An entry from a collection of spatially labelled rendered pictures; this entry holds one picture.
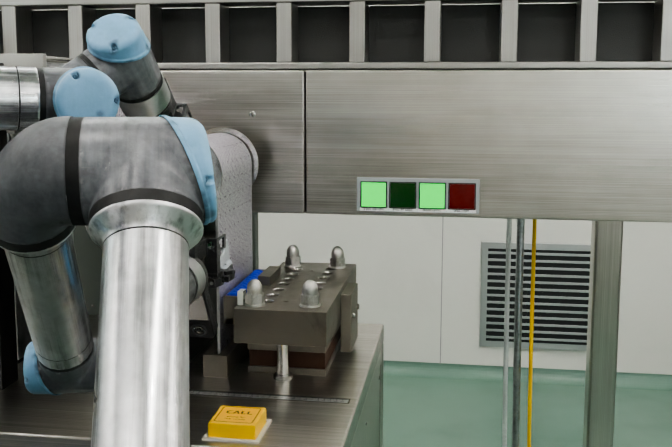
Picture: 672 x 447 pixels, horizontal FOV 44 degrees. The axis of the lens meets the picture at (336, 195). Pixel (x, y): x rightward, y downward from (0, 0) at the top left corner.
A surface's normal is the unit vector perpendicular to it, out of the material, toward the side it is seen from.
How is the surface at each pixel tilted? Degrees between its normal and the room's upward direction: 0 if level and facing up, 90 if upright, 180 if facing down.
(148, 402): 51
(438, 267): 90
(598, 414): 90
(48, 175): 90
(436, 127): 90
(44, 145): 61
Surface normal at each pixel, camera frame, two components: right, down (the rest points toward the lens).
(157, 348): 0.46, -0.51
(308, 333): -0.14, 0.12
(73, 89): 0.45, 0.11
